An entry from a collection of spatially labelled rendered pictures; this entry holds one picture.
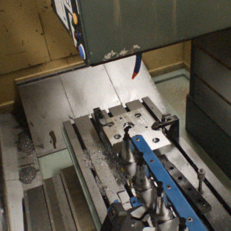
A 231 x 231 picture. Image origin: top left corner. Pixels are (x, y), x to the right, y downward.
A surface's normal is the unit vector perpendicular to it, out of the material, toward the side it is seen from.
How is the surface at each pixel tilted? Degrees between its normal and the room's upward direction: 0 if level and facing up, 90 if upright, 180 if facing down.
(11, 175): 17
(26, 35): 90
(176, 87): 0
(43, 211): 8
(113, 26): 90
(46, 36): 90
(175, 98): 0
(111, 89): 24
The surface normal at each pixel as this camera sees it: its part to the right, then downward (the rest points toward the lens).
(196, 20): 0.34, 0.55
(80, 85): 0.04, -0.49
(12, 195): 0.17, -0.84
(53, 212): -0.15, -0.85
